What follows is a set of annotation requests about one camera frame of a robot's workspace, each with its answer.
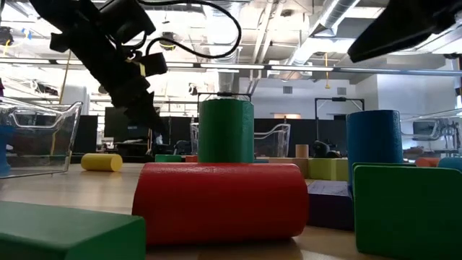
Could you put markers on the clear plastic bin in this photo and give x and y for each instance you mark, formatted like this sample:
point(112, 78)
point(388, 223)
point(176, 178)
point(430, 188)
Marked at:
point(43, 119)
point(274, 141)
point(433, 122)

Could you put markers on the blue arch block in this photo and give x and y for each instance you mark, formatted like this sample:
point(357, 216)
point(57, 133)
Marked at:
point(5, 144)

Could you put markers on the red cylinder block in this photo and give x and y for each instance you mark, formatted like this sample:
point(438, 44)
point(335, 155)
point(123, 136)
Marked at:
point(216, 202)

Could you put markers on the yellow tape tag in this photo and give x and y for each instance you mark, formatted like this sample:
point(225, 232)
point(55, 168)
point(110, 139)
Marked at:
point(142, 69)

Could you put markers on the black monitor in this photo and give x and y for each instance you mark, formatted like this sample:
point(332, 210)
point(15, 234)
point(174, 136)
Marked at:
point(115, 126)

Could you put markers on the purple long block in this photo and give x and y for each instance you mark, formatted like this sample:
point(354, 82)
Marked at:
point(330, 206)

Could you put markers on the yellow cylinder block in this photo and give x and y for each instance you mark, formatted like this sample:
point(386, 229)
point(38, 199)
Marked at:
point(101, 162)

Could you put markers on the green cylinder block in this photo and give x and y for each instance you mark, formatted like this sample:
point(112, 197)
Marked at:
point(225, 130)

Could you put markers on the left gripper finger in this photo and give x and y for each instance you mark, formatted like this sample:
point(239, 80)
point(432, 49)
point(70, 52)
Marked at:
point(130, 106)
point(145, 103)

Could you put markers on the small green rectangular block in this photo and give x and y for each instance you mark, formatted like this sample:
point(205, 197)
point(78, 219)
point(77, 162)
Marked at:
point(167, 158)

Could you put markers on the orange-red cylinder block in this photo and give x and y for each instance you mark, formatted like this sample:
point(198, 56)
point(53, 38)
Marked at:
point(427, 162)

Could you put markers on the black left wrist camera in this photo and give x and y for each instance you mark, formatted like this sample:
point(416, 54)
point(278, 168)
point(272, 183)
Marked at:
point(126, 18)

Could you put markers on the silver air duct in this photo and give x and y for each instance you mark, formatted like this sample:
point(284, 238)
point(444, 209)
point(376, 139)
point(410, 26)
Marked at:
point(223, 29)

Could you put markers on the green flat block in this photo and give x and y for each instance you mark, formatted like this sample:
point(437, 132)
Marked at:
point(65, 231)

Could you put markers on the natural wood cylinder block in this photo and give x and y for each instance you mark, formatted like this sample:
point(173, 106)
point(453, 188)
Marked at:
point(301, 151)

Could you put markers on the light green arch block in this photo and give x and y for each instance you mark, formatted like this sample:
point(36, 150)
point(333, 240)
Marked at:
point(325, 169)

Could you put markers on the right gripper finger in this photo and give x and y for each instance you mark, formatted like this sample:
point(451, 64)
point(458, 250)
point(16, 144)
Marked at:
point(404, 29)

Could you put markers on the green thick block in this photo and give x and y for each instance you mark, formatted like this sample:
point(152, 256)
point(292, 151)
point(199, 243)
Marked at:
point(408, 213)

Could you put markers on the black ceiling dome fixture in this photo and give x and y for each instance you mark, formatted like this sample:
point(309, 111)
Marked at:
point(167, 38)

